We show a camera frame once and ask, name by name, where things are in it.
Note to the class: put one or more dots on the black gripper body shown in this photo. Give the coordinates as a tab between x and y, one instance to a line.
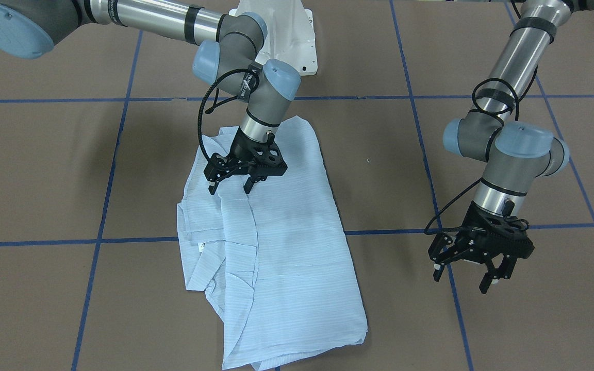
236	149
469	219

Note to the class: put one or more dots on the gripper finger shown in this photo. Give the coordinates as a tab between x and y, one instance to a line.
213	185
439	269
249	184
492	276

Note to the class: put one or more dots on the light blue button-up shirt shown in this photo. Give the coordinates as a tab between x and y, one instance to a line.
274	263

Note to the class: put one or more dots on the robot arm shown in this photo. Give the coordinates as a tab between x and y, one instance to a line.
227	47
515	153

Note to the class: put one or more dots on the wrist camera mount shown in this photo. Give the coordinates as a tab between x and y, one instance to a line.
268	161
497	235

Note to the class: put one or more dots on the white camera stand base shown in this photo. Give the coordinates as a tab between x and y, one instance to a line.
290	33

